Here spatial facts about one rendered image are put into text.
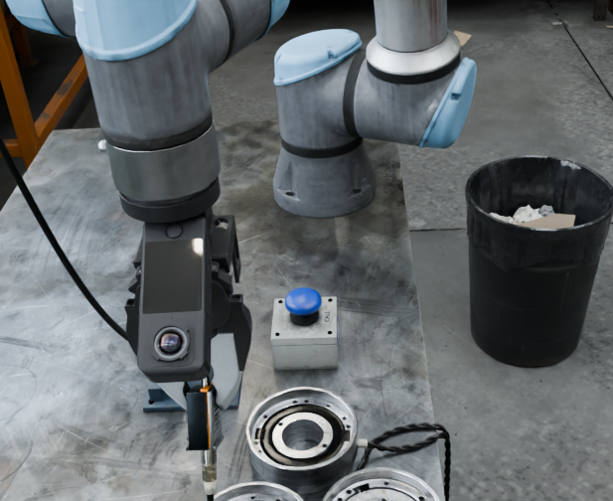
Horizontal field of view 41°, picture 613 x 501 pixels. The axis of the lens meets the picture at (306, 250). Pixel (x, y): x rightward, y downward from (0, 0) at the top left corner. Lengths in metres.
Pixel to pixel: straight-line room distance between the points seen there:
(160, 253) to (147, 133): 0.09
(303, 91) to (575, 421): 1.17
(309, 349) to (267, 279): 0.18
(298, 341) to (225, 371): 0.23
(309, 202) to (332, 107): 0.15
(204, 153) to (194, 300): 0.10
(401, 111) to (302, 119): 0.14
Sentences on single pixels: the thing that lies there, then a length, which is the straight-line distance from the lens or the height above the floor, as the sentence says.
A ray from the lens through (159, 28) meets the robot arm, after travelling 0.51.
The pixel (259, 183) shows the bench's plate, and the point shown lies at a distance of 1.25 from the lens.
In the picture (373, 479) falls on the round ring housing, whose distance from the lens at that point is 0.76.
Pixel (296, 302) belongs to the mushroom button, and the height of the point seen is 0.87.
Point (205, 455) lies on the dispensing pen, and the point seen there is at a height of 0.90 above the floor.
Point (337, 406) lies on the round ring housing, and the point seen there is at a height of 0.83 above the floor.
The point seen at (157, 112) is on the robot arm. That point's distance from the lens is 0.53.
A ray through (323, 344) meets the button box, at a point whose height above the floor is 0.84.
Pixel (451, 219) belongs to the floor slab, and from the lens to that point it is 2.63.
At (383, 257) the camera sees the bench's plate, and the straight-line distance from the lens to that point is 1.06.
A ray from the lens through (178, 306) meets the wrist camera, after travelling 0.56.
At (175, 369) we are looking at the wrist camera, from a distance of 0.54.
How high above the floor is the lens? 1.41
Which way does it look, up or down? 34 degrees down
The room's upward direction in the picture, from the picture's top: 5 degrees counter-clockwise
